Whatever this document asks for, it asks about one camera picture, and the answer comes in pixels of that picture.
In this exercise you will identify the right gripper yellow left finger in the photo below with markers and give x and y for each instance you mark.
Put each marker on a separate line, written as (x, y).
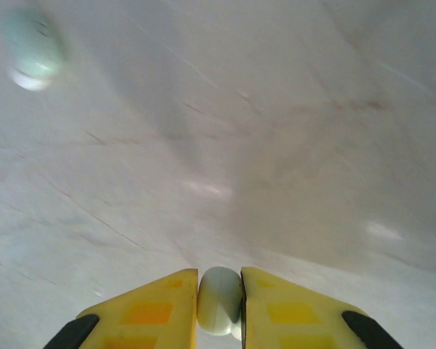
(149, 316)

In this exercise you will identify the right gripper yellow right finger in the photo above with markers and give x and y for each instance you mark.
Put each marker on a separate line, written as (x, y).
(294, 316)

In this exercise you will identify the pale green earbud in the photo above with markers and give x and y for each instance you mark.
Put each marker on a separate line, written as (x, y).
(218, 298)

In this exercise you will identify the pale green earbud charging case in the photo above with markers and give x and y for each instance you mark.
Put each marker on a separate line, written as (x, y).
(32, 47)

